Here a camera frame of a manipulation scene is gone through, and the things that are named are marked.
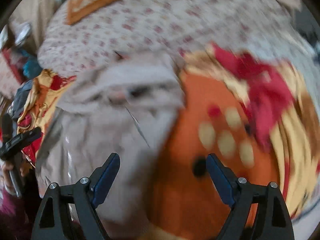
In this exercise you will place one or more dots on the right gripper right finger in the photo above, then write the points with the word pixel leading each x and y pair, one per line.
pixel 272 219

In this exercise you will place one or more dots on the blue clothing pile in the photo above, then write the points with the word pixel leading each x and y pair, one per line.
pixel 31 68

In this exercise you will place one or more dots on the orange red fleece blanket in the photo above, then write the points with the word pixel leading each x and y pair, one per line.
pixel 256 116

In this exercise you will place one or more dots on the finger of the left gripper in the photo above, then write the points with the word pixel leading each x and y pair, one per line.
pixel 34 134

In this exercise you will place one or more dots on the person left hand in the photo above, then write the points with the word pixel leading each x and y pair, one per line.
pixel 14 173

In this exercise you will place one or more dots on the grey beige jacket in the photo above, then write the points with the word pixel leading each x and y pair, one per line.
pixel 128 108

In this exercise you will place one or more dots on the floral quilt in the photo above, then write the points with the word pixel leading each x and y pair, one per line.
pixel 264 27

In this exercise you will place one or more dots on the beige curtain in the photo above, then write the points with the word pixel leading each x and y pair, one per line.
pixel 38 14

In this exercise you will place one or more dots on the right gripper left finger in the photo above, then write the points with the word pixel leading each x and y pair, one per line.
pixel 53 220

